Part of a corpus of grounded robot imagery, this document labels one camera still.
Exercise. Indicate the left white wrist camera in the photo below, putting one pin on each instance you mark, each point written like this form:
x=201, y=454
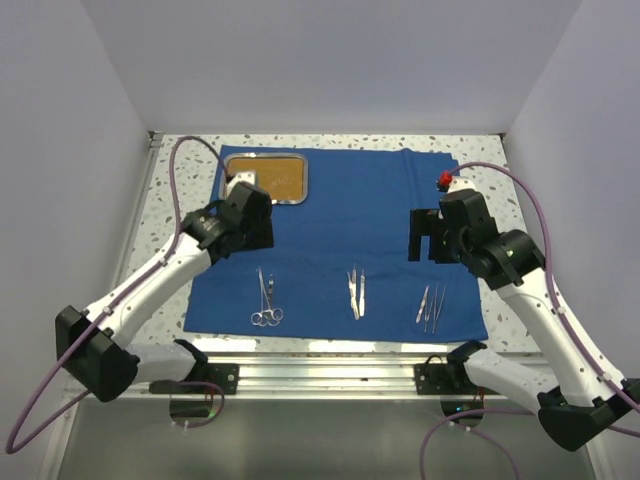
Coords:
x=249, y=177

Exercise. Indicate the steel forceps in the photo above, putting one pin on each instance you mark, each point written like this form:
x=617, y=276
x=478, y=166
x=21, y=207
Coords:
x=353, y=292

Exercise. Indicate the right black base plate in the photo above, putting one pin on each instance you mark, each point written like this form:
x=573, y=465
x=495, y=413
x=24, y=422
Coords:
x=435, y=376

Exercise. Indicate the steel ring-handled scissors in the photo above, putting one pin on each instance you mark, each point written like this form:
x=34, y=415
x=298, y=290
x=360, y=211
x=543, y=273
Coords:
x=259, y=318

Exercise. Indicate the aluminium left side rail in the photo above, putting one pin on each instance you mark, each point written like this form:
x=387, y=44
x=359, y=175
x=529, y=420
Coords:
x=133, y=217

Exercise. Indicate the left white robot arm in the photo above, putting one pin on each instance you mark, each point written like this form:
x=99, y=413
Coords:
x=95, y=345

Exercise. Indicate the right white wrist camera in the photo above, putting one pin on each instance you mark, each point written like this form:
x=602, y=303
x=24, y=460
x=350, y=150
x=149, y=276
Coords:
x=449, y=183

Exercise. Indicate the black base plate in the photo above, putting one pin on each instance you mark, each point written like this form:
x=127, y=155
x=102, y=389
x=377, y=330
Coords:
x=435, y=376
x=224, y=375

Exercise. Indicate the long steel scalpel handle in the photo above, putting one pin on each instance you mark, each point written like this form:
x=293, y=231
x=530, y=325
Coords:
x=362, y=295

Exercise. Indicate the steel instrument tray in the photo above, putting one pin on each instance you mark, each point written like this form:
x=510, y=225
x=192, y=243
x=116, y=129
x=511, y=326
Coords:
x=284, y=176

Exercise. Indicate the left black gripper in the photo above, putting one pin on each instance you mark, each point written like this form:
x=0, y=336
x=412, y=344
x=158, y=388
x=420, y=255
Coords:
x=262, y=238

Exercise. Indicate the aluminium front rail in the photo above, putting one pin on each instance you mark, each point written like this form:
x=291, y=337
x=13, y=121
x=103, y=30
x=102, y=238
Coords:
x=325, y=372

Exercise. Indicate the aluminium rail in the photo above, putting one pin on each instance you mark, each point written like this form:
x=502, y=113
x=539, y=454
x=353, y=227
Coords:
x=325, y=372
x=133, y=217

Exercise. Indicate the blue surgical cloth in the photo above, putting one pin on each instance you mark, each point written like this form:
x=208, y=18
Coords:
x=356, y=212

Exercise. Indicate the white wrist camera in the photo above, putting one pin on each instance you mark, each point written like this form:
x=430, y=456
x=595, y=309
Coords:
x=449, y=183
x=249, y=177

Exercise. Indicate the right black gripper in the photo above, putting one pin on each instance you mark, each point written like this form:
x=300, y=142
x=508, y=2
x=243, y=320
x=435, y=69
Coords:
x=428, y=221

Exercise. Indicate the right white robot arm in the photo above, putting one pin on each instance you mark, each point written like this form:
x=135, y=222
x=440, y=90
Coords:
x=584, y=394

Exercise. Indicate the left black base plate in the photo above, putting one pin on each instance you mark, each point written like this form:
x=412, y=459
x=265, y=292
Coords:
x=224, y=375

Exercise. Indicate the thin steel tweezers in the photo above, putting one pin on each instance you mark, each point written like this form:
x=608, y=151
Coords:
x=438, y=301
x=429, y=312

